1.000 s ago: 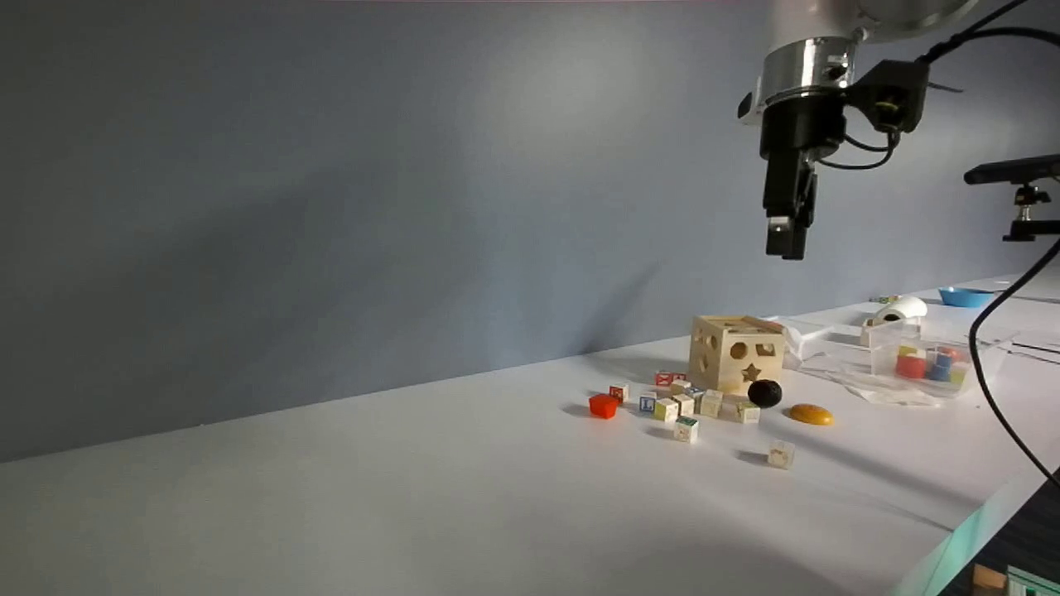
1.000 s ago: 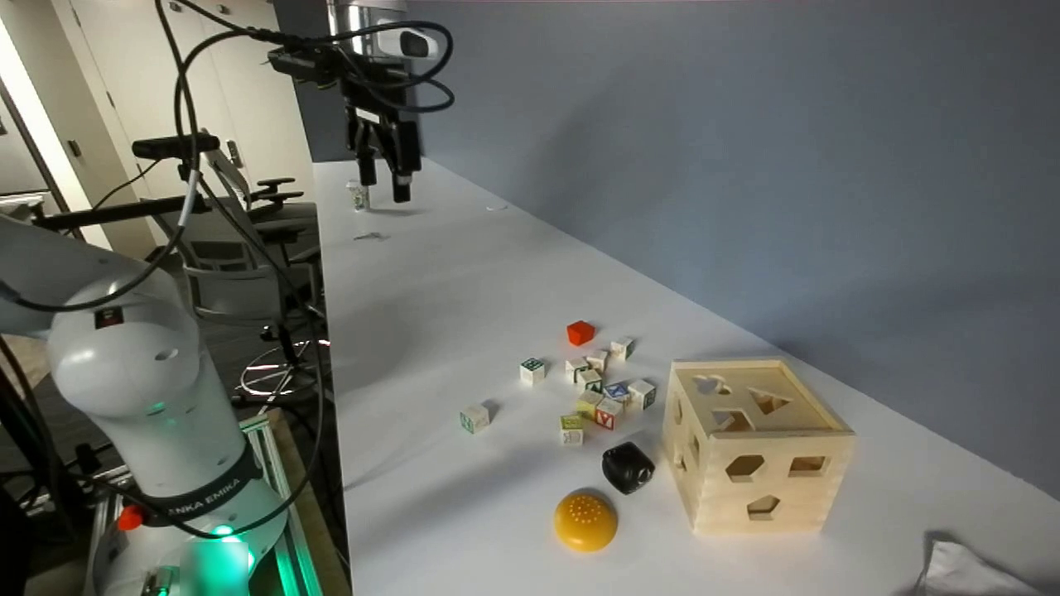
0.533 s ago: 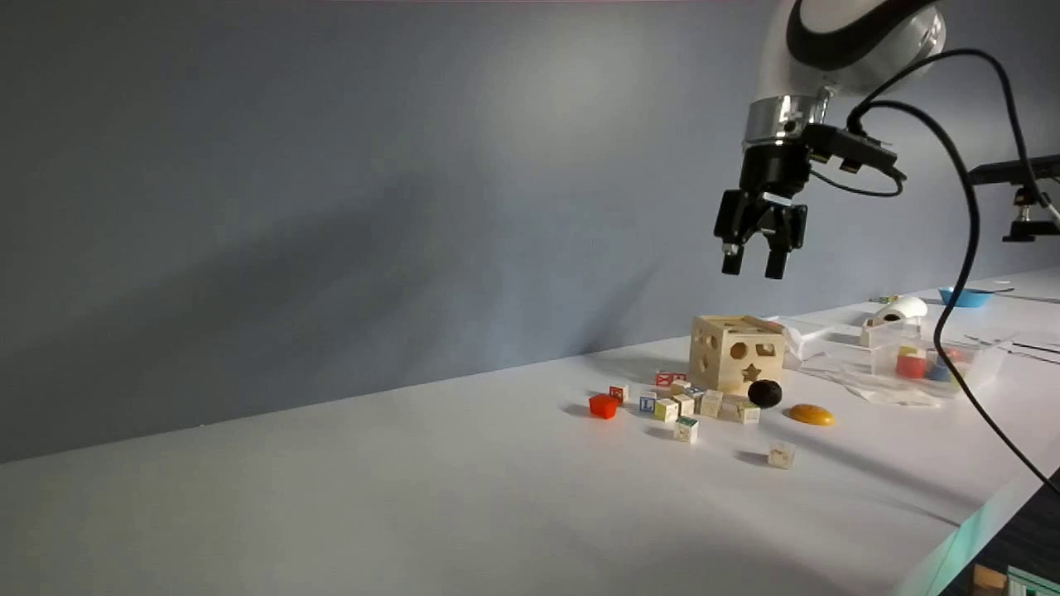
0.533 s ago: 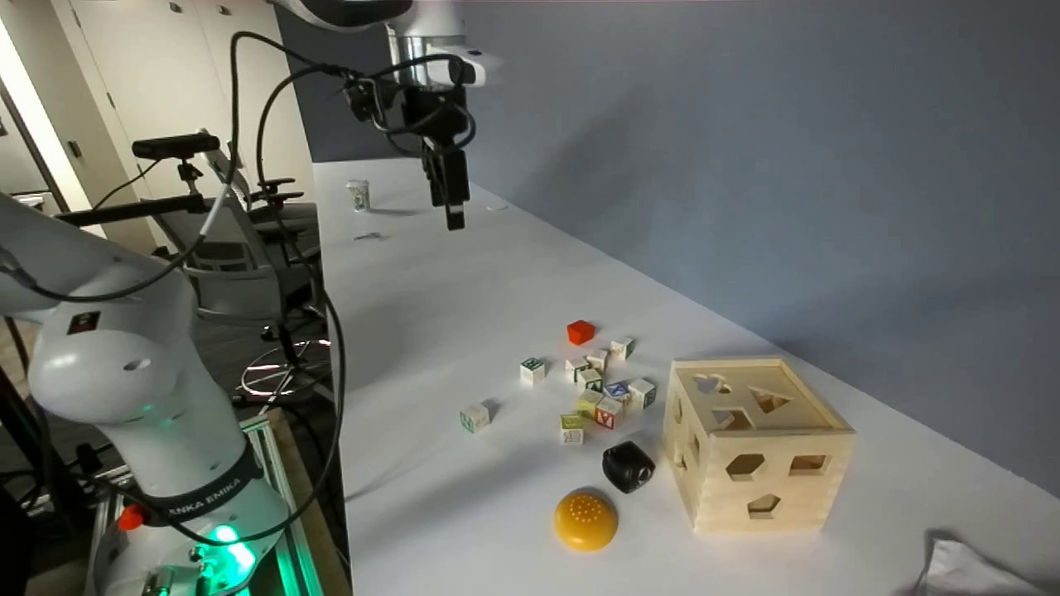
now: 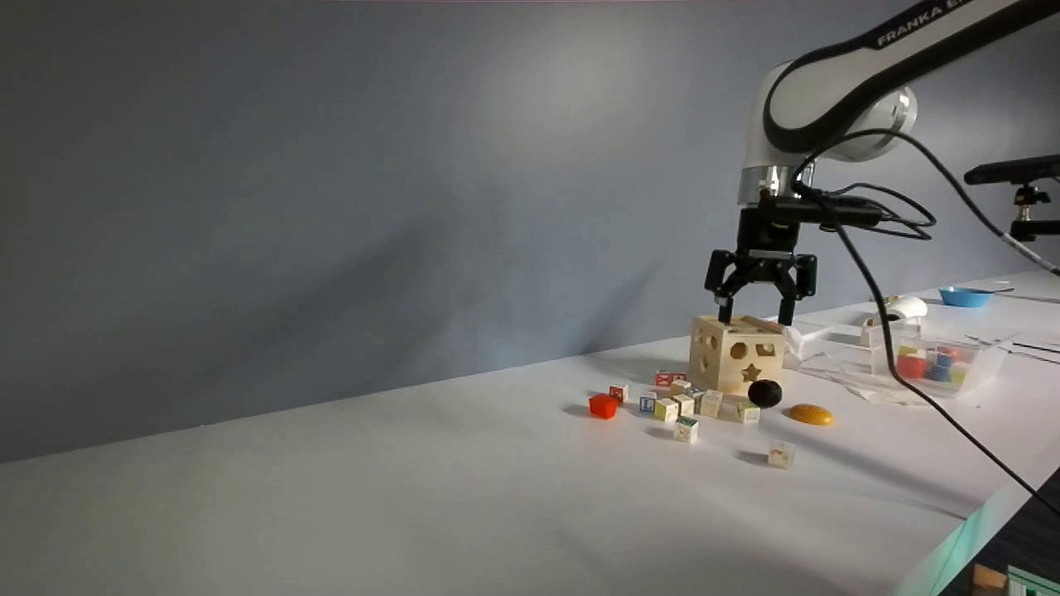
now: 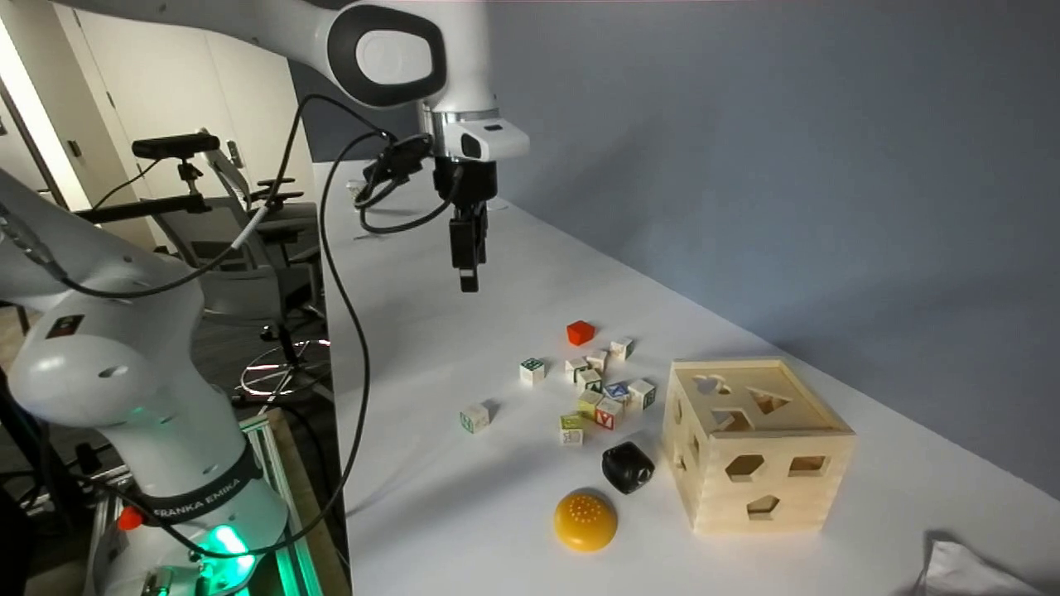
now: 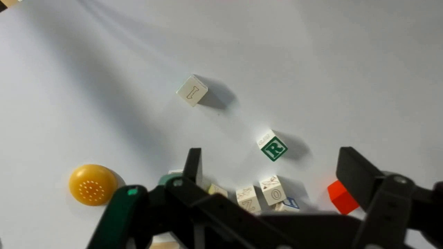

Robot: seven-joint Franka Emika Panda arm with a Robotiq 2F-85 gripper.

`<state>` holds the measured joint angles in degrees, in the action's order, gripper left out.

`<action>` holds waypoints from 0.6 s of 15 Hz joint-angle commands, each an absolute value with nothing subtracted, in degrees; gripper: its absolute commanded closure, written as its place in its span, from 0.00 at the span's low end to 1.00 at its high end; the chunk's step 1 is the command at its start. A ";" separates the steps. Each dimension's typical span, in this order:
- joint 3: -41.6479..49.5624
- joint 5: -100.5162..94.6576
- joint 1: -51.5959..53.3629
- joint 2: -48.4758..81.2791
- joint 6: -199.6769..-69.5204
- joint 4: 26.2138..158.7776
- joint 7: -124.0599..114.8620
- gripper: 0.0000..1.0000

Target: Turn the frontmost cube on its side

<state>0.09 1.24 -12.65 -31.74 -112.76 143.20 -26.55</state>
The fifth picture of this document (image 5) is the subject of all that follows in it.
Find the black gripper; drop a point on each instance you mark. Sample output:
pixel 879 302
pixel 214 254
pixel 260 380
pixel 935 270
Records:
pixel 767 233

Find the small pale wooden cube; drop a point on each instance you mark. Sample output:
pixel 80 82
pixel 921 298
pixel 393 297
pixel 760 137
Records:
pixel 780 454

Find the white black Franka robot arm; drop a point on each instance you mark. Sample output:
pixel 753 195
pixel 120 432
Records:
pixel 838 86

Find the small red printed cube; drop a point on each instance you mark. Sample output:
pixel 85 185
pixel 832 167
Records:
pixel 664 380

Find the small red white cube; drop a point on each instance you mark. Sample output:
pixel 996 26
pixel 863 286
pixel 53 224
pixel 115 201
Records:
pixel 616 393

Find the wooden shape sorter box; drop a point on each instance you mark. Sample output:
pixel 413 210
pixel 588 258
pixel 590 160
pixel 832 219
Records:
pixel 728 355

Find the black ball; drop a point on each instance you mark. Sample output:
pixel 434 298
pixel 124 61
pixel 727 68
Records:
pixel 764 393

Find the orange oval piece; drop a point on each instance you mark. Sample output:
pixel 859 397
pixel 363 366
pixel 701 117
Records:
pixel 808 415

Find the white round object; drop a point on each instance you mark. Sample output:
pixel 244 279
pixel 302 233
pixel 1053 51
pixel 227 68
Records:
pixel 907 305

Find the red block in container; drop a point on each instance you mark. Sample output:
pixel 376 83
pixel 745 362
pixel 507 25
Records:
pixel 912 362

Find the blue block in container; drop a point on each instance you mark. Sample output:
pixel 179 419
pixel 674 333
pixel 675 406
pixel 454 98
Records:
pixel 940 370

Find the clear plastic container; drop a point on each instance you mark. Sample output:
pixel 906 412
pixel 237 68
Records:
pixel 947 366

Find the blue bowl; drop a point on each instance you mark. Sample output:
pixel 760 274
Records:
pixel 965 297

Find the tan wooden block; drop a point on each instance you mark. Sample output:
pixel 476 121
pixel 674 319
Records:
pixel 987 578

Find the green box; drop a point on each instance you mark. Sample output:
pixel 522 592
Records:
pixel 1035 584

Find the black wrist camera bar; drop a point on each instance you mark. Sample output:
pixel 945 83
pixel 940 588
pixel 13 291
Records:
pixel 822 210

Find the black camera on stand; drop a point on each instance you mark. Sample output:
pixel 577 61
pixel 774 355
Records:
pixel 1021 169

